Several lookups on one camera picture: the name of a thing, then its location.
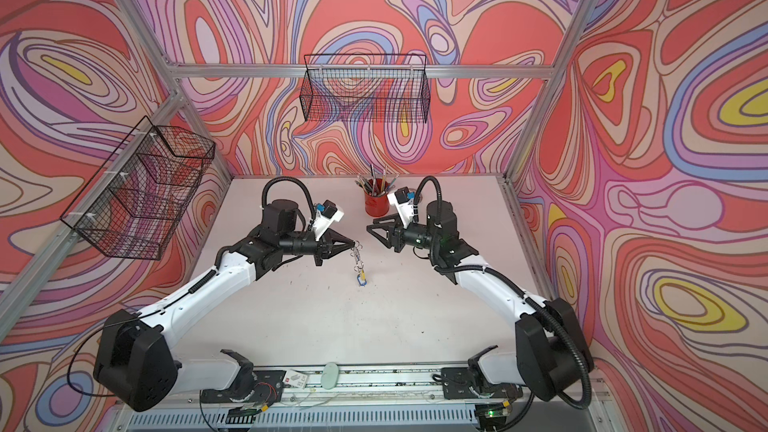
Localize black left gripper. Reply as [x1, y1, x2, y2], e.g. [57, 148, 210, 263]
[279, 231, 356, 269]

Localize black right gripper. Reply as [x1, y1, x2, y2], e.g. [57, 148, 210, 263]
[368, 213, 442, 254]

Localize silver metal keyring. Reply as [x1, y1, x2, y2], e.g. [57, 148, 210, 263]
[351, 241, 365, 276]

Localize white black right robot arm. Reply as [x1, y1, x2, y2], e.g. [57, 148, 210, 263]
[366, 187, 594, 410]

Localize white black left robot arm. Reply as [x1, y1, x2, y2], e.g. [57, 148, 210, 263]
[92, 178, 355, 412]

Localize red pencil cup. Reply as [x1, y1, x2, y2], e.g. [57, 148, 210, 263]
[364, 192, 390, 218]

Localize pencils in cup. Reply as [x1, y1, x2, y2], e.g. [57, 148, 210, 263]
[355, 164, 400, 197]

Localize white oval button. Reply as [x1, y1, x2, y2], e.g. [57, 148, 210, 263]
[320, 362, 340, 390]

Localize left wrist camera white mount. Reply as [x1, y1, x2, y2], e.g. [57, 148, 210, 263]
[311, 200, 344, 241]

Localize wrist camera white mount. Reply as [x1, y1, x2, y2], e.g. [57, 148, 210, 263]
[387, 187, 416, 228]
[311, 200, 344, 241]

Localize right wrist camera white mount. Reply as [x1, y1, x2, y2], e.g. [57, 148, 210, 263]
[387, 187, 416, 228]

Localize black wire basket back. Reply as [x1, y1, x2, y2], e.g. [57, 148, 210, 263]
[299, 52, 431, 123]

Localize black wire basket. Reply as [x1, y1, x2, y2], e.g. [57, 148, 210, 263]
[60, 117, 216, 260]
[299, 52, 431, 123]

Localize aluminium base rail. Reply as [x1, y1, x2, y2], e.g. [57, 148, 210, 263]
[106, 363, 621, 431]

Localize black wire basket left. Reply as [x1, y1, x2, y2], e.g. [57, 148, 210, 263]
[60, 117, 216, 260]

